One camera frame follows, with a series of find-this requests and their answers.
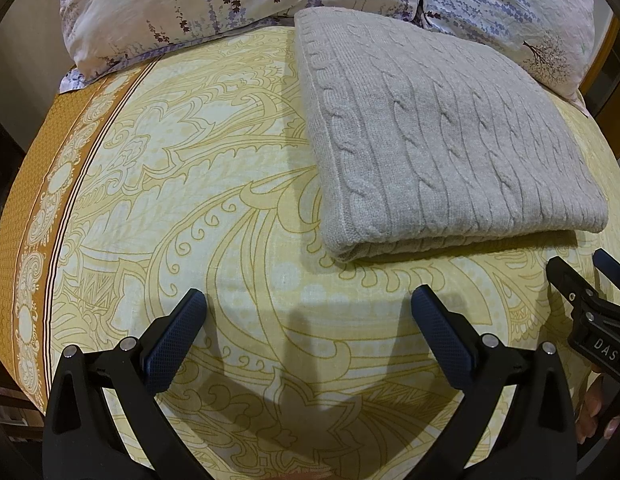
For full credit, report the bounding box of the white pillow with purple sprigs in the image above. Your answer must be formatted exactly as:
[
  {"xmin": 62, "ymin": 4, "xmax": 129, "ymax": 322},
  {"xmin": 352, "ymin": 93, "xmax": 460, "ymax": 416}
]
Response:
[{"xmin": 57, "ymin": 0, "xmax": 431, "ymax": 94}]

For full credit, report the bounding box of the bluish floral pillow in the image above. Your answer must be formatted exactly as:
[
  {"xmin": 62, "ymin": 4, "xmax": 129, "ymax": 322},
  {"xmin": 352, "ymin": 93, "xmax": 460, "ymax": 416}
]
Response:
[{"xmin": 420, "ymin": 0, "xmax": 598, "ymax": 104}]

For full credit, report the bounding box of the yellow patterned bed sheet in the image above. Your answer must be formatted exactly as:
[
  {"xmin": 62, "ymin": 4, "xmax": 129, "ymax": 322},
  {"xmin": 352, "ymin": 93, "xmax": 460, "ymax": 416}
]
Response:
[{"xmin": 0, "ymin": 24, "xmax": 620, "ymax": 480}]

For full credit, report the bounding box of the person's right hand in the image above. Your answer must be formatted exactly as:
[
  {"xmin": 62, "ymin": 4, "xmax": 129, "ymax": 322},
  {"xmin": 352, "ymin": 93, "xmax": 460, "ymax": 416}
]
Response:
[{"xmin": 576, "ymin": 369, "xmax": 620, "ymax": 447}]

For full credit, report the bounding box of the beige cable-knit sweater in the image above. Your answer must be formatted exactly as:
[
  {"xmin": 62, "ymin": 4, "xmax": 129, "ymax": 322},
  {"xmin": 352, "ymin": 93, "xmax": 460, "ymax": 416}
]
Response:
[{"xmin": 294, "ymin": 7, "xmax": 611, "ymax": 263}]

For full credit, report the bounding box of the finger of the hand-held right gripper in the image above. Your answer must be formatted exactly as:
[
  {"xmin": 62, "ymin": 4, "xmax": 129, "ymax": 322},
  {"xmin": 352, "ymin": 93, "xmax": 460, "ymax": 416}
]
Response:
[
  {"xmin": 592, "ymin": 248, "xmax": 620, "ymax": 292},
  {"xmin": 546, "ymin": 255, "xmax": 604, "ymax": 332}
]

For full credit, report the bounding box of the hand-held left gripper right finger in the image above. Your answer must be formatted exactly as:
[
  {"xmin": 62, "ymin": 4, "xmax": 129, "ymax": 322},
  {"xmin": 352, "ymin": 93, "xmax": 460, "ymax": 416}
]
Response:
[{"xmin": 411, "ymin": 284, "xmax": 581, "ymax": 480}]

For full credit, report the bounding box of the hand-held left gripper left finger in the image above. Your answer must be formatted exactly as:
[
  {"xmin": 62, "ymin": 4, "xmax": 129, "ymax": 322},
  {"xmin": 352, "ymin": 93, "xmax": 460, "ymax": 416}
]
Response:
[{"xmin": 42, "ymin": 288, "xmax": 209, "ymax": 480}]

